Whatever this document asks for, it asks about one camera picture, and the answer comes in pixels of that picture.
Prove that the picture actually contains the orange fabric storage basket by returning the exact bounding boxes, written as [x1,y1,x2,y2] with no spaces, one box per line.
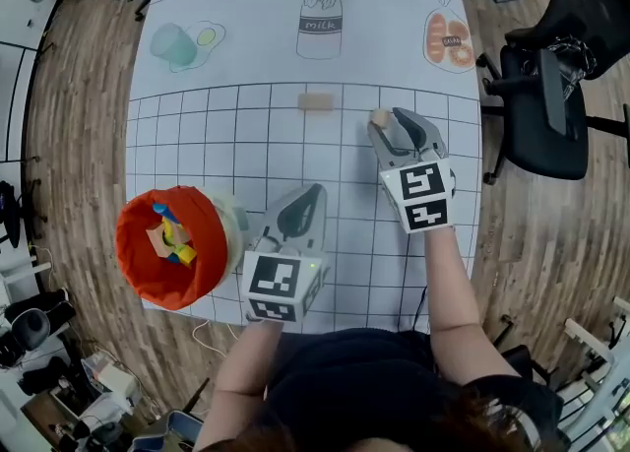
[115,184,253,312]

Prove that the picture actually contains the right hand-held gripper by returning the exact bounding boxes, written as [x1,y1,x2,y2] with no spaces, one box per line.
[367,106,457,234]

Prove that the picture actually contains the white metal frame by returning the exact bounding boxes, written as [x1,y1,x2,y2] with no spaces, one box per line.
[562,295,630,441]

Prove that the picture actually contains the black round device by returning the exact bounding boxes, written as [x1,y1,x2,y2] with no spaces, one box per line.
[8,308,51,354]

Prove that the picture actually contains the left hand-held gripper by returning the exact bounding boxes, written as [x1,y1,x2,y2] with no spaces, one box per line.
[241,183,330,324]

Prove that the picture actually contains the person's torso in black clothing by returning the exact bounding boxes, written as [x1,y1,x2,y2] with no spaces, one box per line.
[194,326,566,452]

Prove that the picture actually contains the long wooden block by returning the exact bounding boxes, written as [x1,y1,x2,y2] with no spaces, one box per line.
[296,92,336,112]

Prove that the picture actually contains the white grid table mat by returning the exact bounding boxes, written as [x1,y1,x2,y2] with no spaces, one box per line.
[123,0,484,336]

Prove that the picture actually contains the person's left forearm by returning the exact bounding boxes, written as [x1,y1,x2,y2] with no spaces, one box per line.
[196,317,285,452]

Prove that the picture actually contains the person's right forearm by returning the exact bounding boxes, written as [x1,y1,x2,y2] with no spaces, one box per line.
[421,226,524,388]

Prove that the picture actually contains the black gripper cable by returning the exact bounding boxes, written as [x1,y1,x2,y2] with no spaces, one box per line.
[406,231,430,334]

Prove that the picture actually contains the white box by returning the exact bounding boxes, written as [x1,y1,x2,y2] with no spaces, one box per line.
[94,362,138,398]

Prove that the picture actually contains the colourful toy blocks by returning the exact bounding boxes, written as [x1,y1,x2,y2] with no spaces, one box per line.
[146,202,199,270]

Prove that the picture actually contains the white floor cable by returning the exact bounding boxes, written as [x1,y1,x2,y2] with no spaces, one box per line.
[190,319,233,358]

